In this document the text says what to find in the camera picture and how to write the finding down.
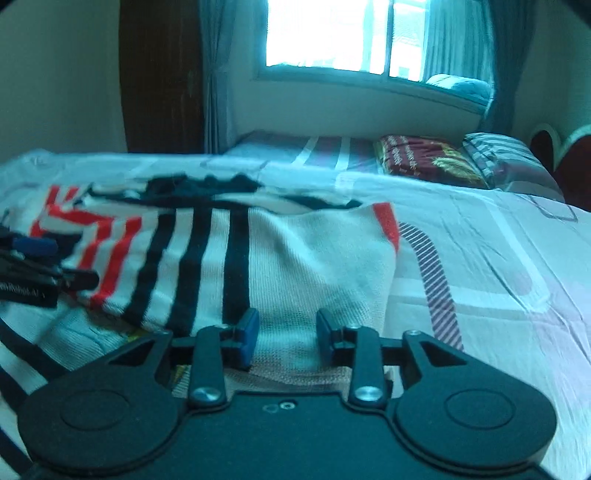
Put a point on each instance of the striped knit sweater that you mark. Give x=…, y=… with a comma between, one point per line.
x=277, y=258

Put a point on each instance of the red white headboard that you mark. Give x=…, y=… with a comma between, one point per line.
x=572, y=170

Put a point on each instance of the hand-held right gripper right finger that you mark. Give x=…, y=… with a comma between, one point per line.
x=324, y=339

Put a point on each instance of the folded red blanket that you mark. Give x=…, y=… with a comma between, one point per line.
x=425, y=159

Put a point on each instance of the striped pillow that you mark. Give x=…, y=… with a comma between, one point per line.
x=505, y=159

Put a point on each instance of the white pink patterned bed cover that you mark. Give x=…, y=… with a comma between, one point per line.
x=485, y=258

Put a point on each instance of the striped bedsheet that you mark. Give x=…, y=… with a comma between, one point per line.
x=286, y=147

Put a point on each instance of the grey curtain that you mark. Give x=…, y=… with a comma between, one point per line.
x=503, y=55
x=221, y=69

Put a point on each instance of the window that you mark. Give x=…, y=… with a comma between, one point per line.
x=332, y=32

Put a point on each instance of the light blue cushion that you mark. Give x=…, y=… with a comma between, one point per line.
x=461, y=86

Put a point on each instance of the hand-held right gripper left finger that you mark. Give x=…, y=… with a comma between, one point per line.
x=248, y=339

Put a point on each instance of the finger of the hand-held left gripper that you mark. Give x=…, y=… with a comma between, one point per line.
x=36, y=247
x=78, y=279

